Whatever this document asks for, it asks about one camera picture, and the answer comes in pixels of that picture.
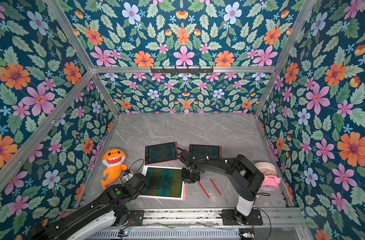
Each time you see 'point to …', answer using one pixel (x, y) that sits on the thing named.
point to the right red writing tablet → (212, 150)
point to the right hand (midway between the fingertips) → (185, 179)
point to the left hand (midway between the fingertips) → (148, 186)
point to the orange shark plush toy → (113, 158)
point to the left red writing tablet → (161, 153)
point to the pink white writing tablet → (164, 183)
